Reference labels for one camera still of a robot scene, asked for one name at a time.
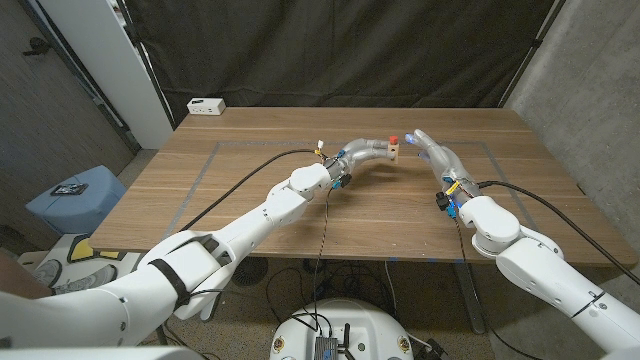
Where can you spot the small wooden block with holes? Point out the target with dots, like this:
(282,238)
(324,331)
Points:
(394,151)

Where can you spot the white table leg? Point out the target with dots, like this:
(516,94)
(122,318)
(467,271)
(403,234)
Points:
(209,311)

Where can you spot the black smartphone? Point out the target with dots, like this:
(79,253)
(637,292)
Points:
(69,189)

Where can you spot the black backdrop curtain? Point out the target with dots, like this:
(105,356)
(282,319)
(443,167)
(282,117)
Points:
(325,50)

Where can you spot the grey electronics box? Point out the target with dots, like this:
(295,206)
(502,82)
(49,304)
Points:
(325,347)

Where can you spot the black backdrop stand pole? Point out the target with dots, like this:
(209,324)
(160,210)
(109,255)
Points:
(145,62)
(535,44)

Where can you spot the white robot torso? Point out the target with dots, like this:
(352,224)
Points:
(370,325)

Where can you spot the blue plastic stool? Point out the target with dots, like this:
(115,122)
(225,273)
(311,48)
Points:
(85,212)

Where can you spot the round black floor fan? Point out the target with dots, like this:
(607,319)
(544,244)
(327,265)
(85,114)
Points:
(252,272)

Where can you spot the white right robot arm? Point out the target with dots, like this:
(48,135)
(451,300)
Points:
(540,265)

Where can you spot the white power strip box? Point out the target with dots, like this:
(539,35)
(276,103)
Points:
(206,106)

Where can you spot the red-headed wooden screw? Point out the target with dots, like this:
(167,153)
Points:
(394,139)

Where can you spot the grey table leg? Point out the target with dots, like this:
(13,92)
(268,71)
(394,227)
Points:
(472,305)

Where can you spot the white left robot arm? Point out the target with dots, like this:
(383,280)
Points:
(225,245)

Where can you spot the grey black sneaker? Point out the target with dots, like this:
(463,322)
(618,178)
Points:
(47,272)
(87,280)

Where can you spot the white pillar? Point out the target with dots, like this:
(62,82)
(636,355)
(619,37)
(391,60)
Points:
(115,65)

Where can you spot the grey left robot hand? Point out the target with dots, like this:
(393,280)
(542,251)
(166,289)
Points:
(362,152)

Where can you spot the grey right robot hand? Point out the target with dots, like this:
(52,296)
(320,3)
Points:
(442,162)

